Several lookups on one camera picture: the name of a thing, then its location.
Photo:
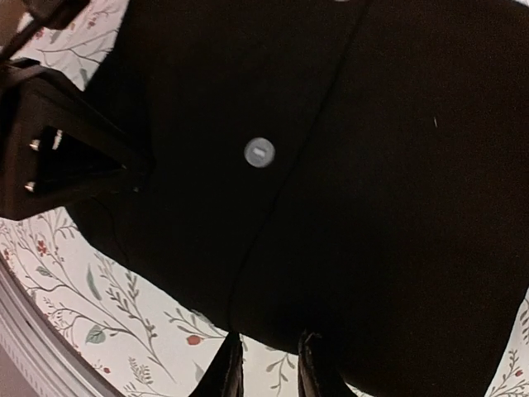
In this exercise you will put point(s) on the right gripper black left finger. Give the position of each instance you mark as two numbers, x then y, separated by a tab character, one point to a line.
224	376

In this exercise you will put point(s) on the floral white tablecloth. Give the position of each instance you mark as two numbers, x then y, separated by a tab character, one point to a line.
135	336

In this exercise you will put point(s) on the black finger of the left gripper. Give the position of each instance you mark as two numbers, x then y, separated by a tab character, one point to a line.
56	148

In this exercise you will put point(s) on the black long sleeve shirt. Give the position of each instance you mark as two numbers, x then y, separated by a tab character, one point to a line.
357	169

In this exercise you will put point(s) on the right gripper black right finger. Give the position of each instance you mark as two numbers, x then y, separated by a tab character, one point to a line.
317	375

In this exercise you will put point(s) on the aluminium front rail frame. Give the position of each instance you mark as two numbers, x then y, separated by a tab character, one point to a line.
37	347

